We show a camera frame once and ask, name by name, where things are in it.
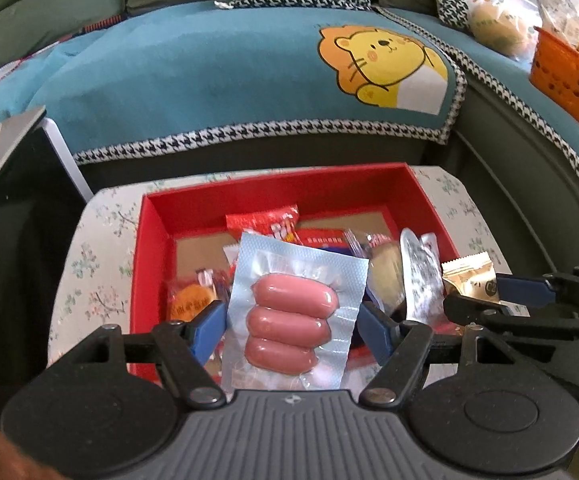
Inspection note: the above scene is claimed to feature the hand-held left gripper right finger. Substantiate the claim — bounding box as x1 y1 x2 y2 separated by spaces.
357 302 513 408

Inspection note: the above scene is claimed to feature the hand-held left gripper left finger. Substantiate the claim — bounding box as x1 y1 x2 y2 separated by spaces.
67 300 228 408

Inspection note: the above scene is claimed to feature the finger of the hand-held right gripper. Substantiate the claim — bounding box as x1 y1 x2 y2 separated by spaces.
494 269 579 312
442 292 579 334

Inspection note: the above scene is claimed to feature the gold snack packet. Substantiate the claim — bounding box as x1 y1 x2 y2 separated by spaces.
442 255 503 306

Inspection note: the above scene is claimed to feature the round orange cake packet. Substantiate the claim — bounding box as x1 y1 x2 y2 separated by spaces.
167 267 233 321

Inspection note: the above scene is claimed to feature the pale steamed cake packet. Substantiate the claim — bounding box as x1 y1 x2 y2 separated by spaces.
344 230 407 311

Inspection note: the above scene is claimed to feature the silver printed snack packet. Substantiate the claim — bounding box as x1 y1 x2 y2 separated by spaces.
399 227 445 323

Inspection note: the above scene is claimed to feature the vacuum pack of three sausages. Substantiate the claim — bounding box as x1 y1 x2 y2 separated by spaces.
220 232 370 393

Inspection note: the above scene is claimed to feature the red cardboard box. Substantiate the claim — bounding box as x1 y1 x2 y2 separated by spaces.
128 161 463 386

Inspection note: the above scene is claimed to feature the red crown print snack packet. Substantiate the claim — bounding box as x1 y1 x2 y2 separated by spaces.
302 230 350 251

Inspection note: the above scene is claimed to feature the long red snack packet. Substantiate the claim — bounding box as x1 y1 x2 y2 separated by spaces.
226 204 300 246

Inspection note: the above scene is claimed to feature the green sofa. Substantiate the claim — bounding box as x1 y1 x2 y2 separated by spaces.
0 0 579 286

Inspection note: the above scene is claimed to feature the floral tablecloth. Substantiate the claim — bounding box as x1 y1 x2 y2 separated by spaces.
47 165 513 401

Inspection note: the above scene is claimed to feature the orange plastic basket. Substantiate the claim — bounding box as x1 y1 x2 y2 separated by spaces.
528 26 579 153

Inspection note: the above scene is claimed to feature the teal cat print sofa cover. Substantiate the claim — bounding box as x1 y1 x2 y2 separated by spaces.
0 0 470 166

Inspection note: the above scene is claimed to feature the clear plastic bag of bread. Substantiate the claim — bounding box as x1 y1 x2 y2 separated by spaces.
464 0 543 58

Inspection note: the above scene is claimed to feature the large green cushion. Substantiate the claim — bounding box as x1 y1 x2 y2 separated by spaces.
0 0 130 81

